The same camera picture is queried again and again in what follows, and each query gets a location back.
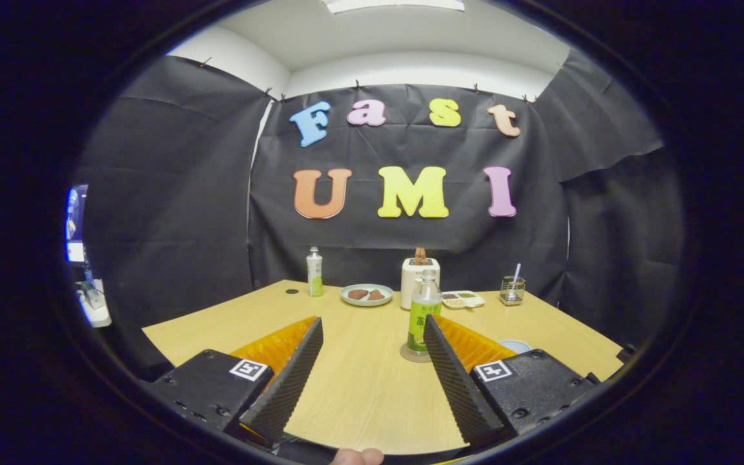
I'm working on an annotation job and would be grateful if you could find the white box-shaped device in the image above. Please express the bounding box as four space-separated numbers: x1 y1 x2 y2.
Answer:
77 279 113 328

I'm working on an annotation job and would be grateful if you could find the white toaster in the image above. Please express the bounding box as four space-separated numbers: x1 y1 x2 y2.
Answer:
401 258 441 310

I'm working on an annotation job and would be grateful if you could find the round brown coaster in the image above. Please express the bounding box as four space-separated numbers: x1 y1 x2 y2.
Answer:
400 342 434 363

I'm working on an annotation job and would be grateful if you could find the green label juice bottle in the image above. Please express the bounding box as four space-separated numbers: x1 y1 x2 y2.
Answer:
406 269 443 353

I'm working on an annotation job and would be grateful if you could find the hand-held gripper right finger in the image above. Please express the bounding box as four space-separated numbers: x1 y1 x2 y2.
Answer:
422 314 602 446

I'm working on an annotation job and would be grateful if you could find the pale green plate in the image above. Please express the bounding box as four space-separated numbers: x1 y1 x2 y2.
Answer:
340 284 394 307

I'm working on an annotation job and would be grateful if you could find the wire mesh holder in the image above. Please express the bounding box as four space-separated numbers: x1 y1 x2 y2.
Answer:
499 276 526 305

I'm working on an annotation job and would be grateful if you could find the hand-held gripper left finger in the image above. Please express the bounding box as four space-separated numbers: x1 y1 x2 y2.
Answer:
146 315 324 446

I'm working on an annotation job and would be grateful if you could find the white divided dish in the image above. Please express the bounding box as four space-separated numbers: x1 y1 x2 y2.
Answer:
441 291 486 309

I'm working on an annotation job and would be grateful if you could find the black backdrop cloth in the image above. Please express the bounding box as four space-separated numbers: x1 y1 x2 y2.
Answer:
72 48 686 382

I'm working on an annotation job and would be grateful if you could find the small white green bottle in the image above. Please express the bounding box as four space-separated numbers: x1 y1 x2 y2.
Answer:
306 246 324 297

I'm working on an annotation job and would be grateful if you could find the wooden table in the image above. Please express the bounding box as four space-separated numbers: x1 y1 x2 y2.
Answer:
142 279 625 455

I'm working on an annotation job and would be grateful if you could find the ceiling light panel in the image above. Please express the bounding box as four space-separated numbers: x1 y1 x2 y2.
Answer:
322 0 466 14

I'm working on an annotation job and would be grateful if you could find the computer monitor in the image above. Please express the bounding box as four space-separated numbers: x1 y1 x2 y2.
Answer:
65 184 88 264

